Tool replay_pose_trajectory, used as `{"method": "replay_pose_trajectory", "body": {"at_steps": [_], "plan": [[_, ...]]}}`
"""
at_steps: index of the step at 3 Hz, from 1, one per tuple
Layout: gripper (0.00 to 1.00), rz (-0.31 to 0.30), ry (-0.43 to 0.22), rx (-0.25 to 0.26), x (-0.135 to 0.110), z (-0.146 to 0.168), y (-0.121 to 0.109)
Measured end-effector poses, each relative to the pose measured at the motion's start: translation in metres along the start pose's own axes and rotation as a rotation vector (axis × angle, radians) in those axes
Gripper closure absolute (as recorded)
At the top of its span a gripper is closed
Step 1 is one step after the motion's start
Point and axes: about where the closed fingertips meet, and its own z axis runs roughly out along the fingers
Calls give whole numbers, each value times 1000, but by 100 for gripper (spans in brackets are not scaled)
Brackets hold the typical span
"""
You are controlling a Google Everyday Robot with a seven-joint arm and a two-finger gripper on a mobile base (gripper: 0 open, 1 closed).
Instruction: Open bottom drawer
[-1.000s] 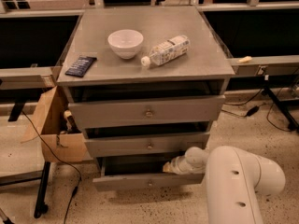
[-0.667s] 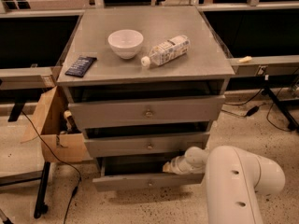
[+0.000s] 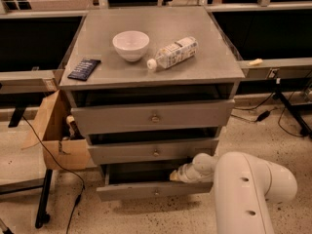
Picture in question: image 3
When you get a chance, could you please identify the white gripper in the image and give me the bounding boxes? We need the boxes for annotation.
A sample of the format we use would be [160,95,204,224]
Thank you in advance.
[170,163,214,183]

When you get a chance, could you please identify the grey bottom drawer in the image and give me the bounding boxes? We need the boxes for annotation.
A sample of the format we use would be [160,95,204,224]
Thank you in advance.
[97,159,213,201]

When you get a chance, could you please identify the grey drawer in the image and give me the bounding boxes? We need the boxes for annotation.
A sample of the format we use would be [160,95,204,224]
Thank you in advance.
[89,137,218,165]
[71,99,234,136]
[97,159,213,201]

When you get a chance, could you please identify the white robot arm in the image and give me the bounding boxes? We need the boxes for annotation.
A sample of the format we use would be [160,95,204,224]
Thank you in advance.
[170,152,297,234]

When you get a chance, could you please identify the grey middle drawer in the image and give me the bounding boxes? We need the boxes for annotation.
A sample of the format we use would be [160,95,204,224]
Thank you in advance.
[89,137,218,165]

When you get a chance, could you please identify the grey top drawer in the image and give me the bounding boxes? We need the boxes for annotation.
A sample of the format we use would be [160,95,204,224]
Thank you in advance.
[71,99,234,136]

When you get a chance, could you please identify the grey drawer cabinet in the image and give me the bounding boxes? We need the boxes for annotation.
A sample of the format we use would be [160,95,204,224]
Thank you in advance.
[58,6,246,168]

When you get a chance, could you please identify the clear plastic bottle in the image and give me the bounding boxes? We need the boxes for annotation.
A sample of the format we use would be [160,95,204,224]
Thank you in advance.
[146,36,199,71]

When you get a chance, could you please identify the brown cardboard box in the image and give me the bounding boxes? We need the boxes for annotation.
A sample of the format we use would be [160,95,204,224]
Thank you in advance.
[21,91,95,171]

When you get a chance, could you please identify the white ceramic bowl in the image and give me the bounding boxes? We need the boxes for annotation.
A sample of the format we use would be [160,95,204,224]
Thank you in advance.
[112,30,149,61]

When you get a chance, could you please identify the black table leg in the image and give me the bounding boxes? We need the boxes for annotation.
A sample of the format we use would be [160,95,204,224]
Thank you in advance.
[35,169,53,229]

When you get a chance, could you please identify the dark blue snack packet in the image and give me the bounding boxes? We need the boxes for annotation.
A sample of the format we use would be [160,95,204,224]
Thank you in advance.
[68,58,100,81]

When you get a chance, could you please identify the black stand leg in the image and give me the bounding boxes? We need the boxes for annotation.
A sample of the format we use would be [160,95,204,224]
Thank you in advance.
[273,78,312,137]

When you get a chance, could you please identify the small cream foam piece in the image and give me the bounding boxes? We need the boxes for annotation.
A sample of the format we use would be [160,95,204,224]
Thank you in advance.
[249,58,263,66]

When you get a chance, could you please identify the black power adapter cable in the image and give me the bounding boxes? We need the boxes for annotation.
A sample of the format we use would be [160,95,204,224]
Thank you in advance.
[229,91,277,123]

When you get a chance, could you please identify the black floor cable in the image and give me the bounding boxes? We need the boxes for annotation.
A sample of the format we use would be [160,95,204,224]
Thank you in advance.
[20,115,86,234]

